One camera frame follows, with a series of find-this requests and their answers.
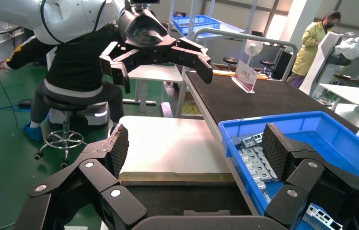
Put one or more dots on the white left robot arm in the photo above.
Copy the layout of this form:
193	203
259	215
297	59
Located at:
71	16

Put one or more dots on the grey slotted metal plate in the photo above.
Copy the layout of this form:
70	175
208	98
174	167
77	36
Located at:
259	184
257	162

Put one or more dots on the grey metal ladder part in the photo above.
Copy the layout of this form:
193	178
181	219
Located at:
249	139

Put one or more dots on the black table mat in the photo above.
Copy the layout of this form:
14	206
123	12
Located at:
246	104

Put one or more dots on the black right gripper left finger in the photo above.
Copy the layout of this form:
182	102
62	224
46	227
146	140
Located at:
103	177

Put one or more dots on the black power adapter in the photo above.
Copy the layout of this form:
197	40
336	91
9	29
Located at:
25	103

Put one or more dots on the wooden edge strip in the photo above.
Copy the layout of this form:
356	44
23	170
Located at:
227	73

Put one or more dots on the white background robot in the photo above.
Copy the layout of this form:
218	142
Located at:
322	60

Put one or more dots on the seated person black sweater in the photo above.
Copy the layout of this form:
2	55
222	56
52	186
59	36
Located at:
77	63

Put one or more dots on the grey slotted metal bracket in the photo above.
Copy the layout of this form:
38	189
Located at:
320	219

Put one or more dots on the small blue plastic bin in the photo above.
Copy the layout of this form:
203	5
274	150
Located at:
208	24

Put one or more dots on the white desk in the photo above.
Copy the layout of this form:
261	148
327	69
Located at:
357	95
154	73

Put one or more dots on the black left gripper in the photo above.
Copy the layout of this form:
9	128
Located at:
144	35

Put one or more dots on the person in yellow coat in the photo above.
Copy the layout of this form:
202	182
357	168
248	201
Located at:
309	47

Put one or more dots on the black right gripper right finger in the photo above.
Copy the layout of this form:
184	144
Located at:
296	158

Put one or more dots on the white robot mobile base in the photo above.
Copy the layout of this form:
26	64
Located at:
93	115

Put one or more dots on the chrome swivel stool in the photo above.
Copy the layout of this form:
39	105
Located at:
66	106

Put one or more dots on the large blue plastic bin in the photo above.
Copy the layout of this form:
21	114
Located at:
325	139

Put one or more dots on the black round stool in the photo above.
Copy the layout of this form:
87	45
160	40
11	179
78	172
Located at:
230	59
266	63

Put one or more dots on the white desk fan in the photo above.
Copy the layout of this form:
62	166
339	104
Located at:
253	47

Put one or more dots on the yellow cloth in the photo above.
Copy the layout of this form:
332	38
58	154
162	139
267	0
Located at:
192	108

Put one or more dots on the acrylic sign stand red white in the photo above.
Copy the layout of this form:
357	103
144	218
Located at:
246	76

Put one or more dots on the grey tube table railing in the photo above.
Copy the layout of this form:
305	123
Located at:
246	36

